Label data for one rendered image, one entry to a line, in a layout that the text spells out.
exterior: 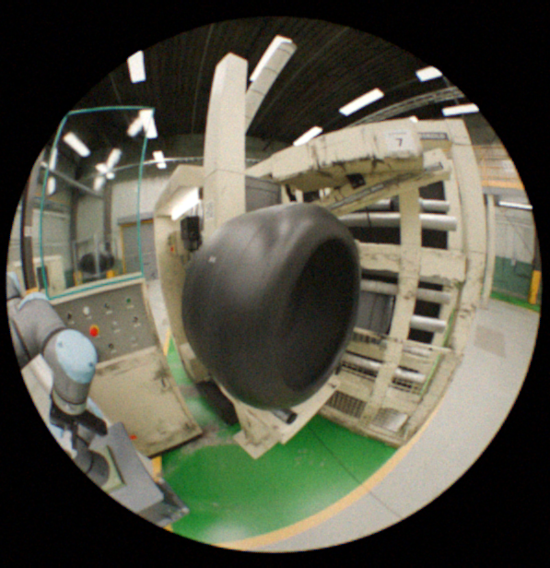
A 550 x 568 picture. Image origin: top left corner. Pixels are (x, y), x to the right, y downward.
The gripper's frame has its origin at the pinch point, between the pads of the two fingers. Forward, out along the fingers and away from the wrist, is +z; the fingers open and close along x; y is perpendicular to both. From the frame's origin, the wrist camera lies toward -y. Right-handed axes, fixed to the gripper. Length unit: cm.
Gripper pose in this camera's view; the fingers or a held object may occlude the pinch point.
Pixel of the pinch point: (74, 435)
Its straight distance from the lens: 69.0
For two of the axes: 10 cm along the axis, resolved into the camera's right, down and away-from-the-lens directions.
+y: -5.3, -5.3, -6.7
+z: -5.9, 7.9, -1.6
